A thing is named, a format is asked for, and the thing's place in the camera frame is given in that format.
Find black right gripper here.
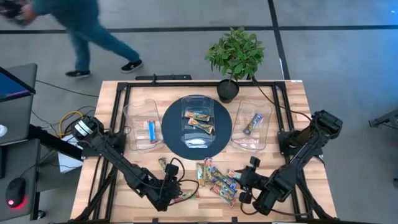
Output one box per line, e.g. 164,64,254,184
233,157,276,205

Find light blue granola bar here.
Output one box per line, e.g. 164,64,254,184
147,120,159,144

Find peanut butter granola bar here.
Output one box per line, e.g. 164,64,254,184
196,162,206,189
187,118,215,135
184,111,212,123

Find orange green granola bar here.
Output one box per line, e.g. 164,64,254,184
226,169,243,180

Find red green granola bar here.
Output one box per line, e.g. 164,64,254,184
203,157,213,183

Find clear plastic bin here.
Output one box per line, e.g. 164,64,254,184
231,98,274,152
123,98,165,152
180,95,216,149

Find round dark blue mat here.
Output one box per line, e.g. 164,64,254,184
161,96,233,161

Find white box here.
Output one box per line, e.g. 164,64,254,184
57,134,84,174

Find black bar device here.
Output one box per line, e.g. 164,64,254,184
135,73,193,82

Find green potted plant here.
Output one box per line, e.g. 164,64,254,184
204,26,266,104

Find black metal beam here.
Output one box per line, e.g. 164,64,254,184
29,123,84,161

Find black computer mouse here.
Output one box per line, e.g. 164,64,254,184
5,177,27,208

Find grey side desk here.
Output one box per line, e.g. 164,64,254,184
0,63,43,222

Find person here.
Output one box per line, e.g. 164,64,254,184
0,0,144,79

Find laptop with blue screen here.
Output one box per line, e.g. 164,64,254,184
0,65,37,103

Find person's hand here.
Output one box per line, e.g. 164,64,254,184
21,3,35,22

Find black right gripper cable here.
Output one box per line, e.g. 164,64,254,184
239,198,313,217

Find black power cable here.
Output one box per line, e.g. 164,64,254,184
251,76,312,121

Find black metal table frame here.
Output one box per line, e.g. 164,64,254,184
73,81,335,223

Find yellow cable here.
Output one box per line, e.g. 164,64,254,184
58,111,84,138

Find thin black floor cable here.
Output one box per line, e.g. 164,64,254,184
35,80,100,98

